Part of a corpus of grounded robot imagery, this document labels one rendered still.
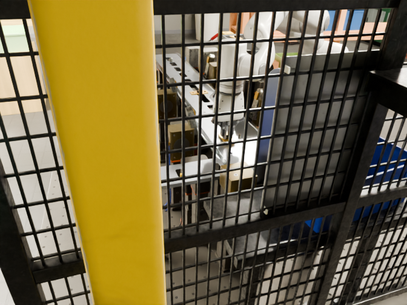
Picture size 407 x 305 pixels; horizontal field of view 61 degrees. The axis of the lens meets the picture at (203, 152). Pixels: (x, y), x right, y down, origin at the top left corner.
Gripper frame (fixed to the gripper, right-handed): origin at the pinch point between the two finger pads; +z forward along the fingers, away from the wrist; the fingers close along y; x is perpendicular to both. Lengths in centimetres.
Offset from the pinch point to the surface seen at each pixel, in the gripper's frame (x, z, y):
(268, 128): 26.8, -14.5, 0.1
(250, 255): 54, 0, 17
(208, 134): -5.6, 3.1, 4.8
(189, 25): -629, 89, -180
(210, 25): -549, 73, -196
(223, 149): 6.2, 3.1, 3.6
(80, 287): 23, 33, 55
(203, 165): 13.6, 3.1, 13.3
